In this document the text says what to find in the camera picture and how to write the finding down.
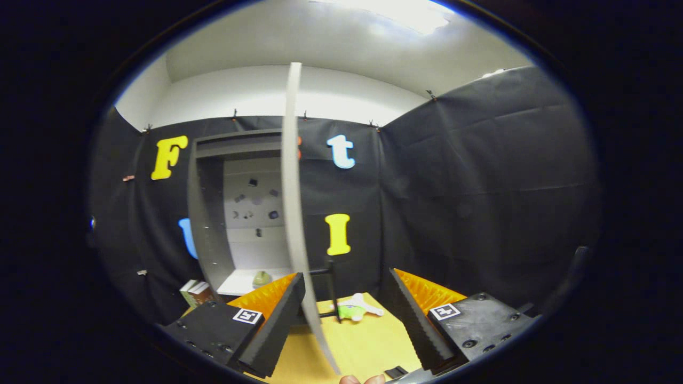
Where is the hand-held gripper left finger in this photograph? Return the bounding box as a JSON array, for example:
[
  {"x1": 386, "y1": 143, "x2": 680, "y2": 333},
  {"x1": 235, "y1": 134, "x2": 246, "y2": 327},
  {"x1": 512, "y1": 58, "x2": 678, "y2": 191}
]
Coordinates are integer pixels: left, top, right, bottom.
[{"x1": 159, "y1": 272, "x2": 307, "y2": 378}]

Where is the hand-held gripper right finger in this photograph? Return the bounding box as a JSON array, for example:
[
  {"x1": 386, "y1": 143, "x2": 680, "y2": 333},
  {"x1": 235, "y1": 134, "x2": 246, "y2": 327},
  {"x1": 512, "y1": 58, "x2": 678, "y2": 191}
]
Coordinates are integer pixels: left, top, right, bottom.
[{"x1": 385, "y1": 268, "x2": 536, "y2": 374}]

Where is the black door handle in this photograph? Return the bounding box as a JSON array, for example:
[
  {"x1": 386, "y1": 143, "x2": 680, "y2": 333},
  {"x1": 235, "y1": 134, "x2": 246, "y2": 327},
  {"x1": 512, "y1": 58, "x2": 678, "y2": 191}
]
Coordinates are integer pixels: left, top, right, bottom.
[{"x1": 308, "y1": 259, "x2": 342, "y2": 324}]

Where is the green and white toy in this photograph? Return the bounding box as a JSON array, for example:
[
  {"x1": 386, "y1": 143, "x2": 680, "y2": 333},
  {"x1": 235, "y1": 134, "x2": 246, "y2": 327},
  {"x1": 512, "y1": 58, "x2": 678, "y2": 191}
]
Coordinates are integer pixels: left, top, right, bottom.
[{"x1": 330, "y1": 292, "x2": 385, "y2": 323}]

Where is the thick brown book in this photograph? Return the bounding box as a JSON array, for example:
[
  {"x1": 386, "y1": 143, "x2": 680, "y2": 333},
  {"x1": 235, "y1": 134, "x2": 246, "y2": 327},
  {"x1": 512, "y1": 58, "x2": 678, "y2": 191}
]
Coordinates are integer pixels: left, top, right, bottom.
[{"x1": 193, "y1": 284, "x2": 216, "y2": 307}]

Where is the thin brown book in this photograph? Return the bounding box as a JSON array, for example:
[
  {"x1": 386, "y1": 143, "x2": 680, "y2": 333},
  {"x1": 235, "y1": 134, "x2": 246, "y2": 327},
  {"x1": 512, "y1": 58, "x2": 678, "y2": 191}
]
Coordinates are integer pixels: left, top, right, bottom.
[{"x1": 188, "y1": 282, "x2": 209, "y2": 307}]

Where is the green book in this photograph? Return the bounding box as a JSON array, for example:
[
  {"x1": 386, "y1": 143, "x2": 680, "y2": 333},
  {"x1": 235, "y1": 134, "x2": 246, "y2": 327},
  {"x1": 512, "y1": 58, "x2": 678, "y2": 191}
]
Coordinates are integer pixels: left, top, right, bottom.
[{"x1": 180, "y1": 279, "x2": 201, "y2": 307}]

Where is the dark grey cabinet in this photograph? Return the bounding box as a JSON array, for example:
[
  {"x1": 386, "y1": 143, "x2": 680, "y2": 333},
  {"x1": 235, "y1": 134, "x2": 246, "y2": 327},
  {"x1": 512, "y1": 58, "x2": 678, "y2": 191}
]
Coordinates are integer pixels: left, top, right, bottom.
[{"x1": 187, "y1": 128, "x2": 299, "y2": 298}]

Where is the black backdrop cloth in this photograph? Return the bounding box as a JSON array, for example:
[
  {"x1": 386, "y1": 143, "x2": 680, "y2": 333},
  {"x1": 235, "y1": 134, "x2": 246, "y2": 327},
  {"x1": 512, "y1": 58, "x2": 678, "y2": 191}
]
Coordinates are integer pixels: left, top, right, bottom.
[{"x1": 88, "y1": 65, "x2": 603, "y2": 326}]

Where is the row of black cloth clips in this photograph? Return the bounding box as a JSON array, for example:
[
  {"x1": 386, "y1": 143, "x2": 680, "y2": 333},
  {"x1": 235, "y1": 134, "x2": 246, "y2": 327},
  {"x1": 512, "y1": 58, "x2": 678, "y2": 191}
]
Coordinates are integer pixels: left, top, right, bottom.
[{"x1": 141, "y1": 90, "x2": 438, "y2": 134}]

